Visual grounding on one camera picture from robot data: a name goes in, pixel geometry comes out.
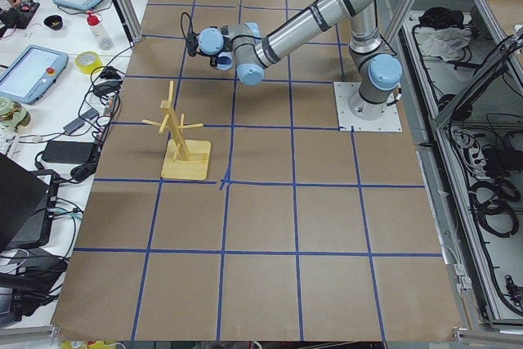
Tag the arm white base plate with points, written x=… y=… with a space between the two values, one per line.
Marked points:
x=356 y=115

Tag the light blue paper cup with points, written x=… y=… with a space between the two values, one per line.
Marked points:
x=224 y=61

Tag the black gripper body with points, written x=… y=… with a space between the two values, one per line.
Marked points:
x=213 y=62

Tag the clear squeeze bottle red cap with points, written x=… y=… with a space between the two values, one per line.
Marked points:
x=98 y=31

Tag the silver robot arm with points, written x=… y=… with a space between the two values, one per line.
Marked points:
x=250 y=53

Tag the wooden mug tree stand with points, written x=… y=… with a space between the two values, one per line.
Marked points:
x=184 y=159

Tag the large black power brick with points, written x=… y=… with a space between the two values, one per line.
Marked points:
x=67 y=152

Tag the yellow tape roll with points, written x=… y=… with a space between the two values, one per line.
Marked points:
x=88 y=62

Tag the white cloth pile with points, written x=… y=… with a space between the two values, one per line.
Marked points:
x=448 y=44

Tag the black laptop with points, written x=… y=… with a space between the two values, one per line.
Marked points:
x=27 y=198

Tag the black bowl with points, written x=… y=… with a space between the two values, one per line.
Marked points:
x=54 y=22

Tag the near blue teach pendant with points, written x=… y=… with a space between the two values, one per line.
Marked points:
x=32 y=73

